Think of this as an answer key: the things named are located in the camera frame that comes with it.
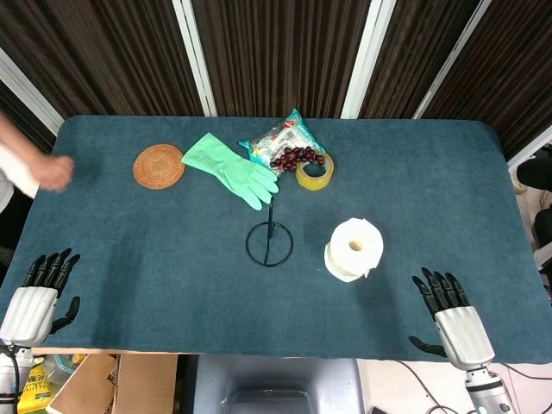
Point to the person's bare hand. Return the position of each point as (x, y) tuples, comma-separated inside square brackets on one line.
[(56, 172)]

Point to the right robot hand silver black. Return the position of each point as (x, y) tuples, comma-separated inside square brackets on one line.
[(463, 336)]

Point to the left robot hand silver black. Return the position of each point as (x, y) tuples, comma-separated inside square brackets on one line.
[(30, 310)]

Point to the white toilet paper roll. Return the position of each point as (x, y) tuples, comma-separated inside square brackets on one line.
[(345, 259)]

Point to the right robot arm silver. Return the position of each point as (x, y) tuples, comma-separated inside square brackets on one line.
[(489, 392)]

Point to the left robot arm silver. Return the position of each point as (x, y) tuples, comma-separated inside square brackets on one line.
[(6, 375)]

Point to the person's forearm white sleeve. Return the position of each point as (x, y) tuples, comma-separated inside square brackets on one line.
[(13, 159)]

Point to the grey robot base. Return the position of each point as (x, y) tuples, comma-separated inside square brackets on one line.
[(276, 384)]

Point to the yellow printed plastic bag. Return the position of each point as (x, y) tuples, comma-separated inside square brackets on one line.
[(34, 388)]

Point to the round woven rattan coaster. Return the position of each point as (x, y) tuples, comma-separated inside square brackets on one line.
[(158, 166)]

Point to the brown cardboard box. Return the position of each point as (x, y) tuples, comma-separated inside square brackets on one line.
[(129, 379)]

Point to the blue felt table cloth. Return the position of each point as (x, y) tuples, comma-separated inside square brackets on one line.
[(172, 280)]

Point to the green rubber glove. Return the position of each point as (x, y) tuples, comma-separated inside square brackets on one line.
[(224, 166)]

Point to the black shoe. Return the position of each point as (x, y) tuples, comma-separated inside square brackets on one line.
[(535, 172)]

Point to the yellow packing tape roll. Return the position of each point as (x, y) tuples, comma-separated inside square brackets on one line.
[(315, 183)]

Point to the teal clear snack bag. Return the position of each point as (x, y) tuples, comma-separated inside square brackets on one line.
[(276, 138)]

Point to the dark red grape bunch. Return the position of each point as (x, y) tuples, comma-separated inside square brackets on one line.
[(293, 157)]

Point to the white partition frame post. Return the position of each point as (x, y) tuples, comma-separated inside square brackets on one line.
[(448, 64), (530, 148), (26, 92), (196, 60), (366, 60)]

